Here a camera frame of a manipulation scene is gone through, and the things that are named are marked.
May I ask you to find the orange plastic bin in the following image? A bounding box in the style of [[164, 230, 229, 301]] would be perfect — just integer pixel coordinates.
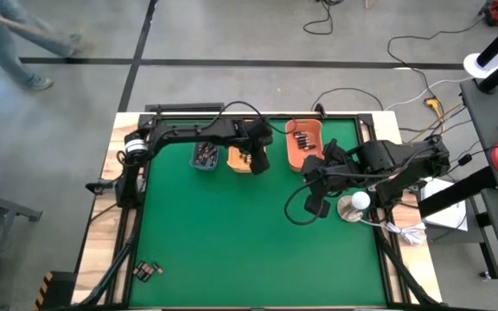
[[285, 118, 324, 173]]

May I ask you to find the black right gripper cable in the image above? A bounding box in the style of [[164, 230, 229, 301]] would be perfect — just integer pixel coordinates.
[[283, 170, 405, 227]]

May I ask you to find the yellow extension cord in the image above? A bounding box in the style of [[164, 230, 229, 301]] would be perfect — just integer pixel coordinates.
[[404, 97, 466, 146]]

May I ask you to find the white bundled lamp cable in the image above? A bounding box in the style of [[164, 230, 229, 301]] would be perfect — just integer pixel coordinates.
[[359, 218, 428, 248]]

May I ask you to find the black arched floor cable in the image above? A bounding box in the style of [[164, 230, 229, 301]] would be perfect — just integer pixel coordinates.
[[310, 87, 385, 112]]

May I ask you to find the white box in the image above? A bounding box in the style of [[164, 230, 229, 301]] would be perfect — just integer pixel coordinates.
[[418, 175, 469, 233]]

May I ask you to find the green table mat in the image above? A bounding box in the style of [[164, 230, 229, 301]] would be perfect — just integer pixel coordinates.
[[128, 117, 388, 308]]

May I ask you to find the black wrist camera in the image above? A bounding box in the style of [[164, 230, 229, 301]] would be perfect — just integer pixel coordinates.
[[251, 149, 271, 176], [303, 194, 332, 219]]

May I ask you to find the grey-blue plastic bin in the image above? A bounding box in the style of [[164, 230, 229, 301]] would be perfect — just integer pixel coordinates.
[[189, 141, 221, 173]]

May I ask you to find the yellow plastic bin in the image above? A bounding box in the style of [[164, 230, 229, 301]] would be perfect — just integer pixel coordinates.
[[226, 144, 268, 175]]

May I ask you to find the long black floor cable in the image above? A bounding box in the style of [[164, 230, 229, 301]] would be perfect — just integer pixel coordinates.
[[386, 16, 487, 103]]

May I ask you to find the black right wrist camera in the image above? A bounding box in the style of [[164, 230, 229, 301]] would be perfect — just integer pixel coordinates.
[[303, 194, 332, 219]]

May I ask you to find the black flat floor box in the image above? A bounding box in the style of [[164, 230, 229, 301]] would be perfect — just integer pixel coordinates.
[[144, 102, 227, 113]]

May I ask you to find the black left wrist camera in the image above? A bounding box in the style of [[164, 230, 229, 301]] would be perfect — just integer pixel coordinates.
[[251, 149, 271, 176]]

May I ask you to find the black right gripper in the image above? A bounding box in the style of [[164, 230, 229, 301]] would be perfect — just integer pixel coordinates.
[[301, 138, 362, 199]]

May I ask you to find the grey metal stand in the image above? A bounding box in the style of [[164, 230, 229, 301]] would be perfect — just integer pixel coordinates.
[[0, 172, 44, 245]]

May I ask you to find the black looped floor cable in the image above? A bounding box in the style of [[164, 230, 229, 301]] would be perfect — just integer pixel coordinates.
[[303, 0, 346, 36]]

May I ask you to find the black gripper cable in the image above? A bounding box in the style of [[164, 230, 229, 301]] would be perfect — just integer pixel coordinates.
[[283, 170, 405, 227], [201, 100, 297, 136]]

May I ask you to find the black aluminium table frame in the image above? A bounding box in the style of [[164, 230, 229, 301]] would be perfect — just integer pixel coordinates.
[[72, 110, 443, 311]]

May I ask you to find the white floor cable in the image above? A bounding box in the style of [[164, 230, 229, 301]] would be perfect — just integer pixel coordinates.
[[384, 76, 473, 111]]

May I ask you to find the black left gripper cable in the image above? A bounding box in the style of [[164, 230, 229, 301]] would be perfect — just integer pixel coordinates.
[[201, 100, 297, 136]]

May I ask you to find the black diagonal beam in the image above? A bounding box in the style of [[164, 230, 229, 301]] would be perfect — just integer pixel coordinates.
[[417, 165, 498, 219]]

